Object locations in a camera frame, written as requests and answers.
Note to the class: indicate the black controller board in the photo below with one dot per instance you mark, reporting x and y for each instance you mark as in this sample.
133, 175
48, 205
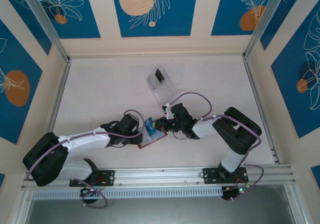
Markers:
87, 191
233, 192

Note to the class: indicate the black right controller board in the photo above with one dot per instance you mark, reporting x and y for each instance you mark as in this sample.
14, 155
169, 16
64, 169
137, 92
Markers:
233, 192

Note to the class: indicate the aluminium side rail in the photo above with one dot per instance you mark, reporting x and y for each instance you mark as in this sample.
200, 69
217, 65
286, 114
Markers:
260, 108
62, 83

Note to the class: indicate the black left controller board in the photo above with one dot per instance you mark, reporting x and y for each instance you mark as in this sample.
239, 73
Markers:
87, 191

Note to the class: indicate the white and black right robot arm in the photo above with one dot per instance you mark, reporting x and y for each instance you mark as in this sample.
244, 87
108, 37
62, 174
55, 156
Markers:
205, 128

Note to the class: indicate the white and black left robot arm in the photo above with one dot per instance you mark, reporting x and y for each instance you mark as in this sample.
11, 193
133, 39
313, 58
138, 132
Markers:
85, 142

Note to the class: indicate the aluminium mounting rail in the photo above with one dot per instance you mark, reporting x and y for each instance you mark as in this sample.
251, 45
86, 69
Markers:
162, 175

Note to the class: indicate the aluminium frame post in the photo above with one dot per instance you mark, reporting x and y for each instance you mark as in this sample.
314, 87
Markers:
45, 21
272, 16

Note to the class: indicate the red card holder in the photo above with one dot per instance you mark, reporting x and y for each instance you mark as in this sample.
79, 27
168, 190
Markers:
157, 138

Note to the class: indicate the black credit card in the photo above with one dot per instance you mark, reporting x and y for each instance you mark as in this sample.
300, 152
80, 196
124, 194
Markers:
159, 75

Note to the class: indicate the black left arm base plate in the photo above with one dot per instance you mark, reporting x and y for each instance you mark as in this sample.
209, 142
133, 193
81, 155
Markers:
108, 177

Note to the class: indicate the clear acrylic card stand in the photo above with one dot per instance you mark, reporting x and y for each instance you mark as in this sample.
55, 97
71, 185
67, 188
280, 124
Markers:
162, 91

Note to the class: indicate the blue floral wall panel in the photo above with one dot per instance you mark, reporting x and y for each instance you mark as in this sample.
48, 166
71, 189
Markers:
287, 96
15, 66
292, 13
20, 16
75, 13
175, 21
225, 13

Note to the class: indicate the blue credit card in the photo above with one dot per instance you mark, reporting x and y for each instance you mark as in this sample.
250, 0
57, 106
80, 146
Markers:
150, 126

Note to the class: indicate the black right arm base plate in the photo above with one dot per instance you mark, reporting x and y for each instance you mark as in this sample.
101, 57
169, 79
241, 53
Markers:
210, 175

